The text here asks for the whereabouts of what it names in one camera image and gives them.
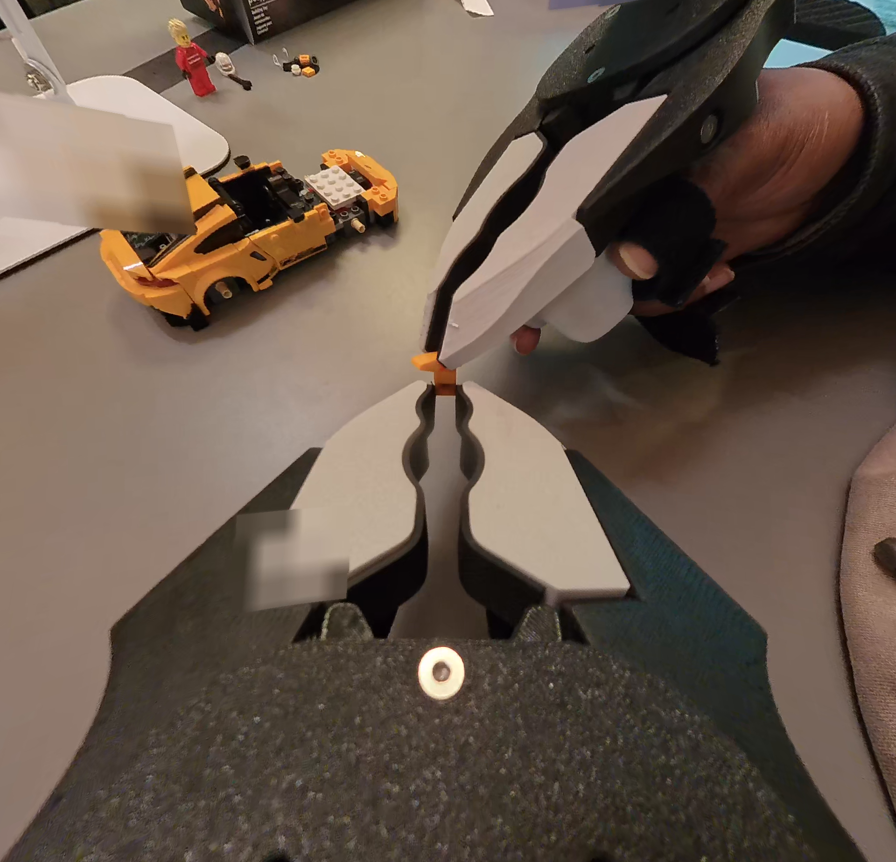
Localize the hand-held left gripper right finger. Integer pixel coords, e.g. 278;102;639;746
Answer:
456;378;631;640

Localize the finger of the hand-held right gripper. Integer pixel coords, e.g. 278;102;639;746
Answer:
437;94;671;368
423;131;548;351

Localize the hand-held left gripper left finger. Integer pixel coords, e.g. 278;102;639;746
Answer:
293;379;431;640

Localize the person's right forearm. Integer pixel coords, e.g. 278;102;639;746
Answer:
770;33;896;268

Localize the orange lego car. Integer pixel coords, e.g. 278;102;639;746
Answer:
99;148;400;331

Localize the red lego minifigure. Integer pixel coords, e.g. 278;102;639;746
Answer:
168;19;218;98

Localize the person's right hand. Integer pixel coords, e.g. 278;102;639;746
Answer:
510;68;869;357

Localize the black wrist rest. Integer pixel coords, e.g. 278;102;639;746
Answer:
798;0;887;53

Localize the white book stand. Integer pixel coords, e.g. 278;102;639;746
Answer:
0;0;232;277

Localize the black tape strip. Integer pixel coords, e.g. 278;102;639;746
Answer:
122;29;214;92

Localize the person's beige hoodie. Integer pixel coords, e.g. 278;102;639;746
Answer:
840;424;896;807

